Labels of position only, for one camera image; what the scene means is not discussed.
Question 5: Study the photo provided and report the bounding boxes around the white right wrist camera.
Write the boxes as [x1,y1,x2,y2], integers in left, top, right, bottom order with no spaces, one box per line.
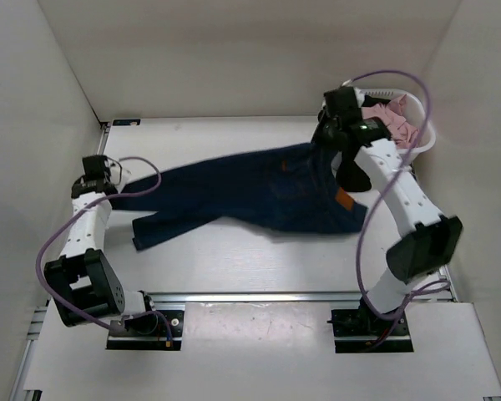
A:
[353,87,366,108]

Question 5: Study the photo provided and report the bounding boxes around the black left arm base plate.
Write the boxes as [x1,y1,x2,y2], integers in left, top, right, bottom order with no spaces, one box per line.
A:
[106,304,185,351]

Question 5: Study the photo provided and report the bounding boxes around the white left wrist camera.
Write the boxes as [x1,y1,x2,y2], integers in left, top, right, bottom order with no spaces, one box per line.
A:
[109,160,131,186]

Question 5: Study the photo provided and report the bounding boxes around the black garment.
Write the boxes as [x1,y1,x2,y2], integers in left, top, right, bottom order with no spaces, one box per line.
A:
[317,94,390,194]

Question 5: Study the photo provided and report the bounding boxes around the dark blue denim trousers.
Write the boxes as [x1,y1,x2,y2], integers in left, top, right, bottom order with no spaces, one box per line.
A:
[111,143,367,251]

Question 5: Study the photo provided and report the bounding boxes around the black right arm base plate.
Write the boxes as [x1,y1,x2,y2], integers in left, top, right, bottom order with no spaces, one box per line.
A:
[327,307,414,354]

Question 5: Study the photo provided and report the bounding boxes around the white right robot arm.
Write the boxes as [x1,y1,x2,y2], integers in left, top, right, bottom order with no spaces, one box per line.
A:
[312,86,463,334]

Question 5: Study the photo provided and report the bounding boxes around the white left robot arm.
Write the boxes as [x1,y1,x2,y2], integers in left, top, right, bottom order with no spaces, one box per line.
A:
[36,155,161,334]

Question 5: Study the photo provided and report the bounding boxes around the pink garment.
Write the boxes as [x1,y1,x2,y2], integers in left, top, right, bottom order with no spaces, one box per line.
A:
[362,94,419,149]

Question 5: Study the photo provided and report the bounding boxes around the white laundry basket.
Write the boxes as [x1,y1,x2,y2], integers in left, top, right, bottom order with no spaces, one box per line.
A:
[361,89,437,163]

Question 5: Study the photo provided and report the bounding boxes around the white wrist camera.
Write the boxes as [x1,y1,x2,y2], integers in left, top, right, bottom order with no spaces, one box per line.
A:
[353,87,366,108]
[109,160,131,186]

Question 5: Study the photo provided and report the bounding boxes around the aluminium right side rail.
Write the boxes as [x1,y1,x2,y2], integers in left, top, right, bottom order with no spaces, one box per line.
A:
[438,265,456,302]

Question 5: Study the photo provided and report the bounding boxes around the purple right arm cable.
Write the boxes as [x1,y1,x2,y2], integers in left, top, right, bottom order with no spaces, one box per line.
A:
[342,69,450,322]

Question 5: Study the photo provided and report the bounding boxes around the aluminium table edge rail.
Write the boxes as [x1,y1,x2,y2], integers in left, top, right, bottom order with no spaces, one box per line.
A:
[28,291,454,325]

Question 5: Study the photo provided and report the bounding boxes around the small blue label sticker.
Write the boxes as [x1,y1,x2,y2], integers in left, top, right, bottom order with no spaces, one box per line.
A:
[112,119,141,126]

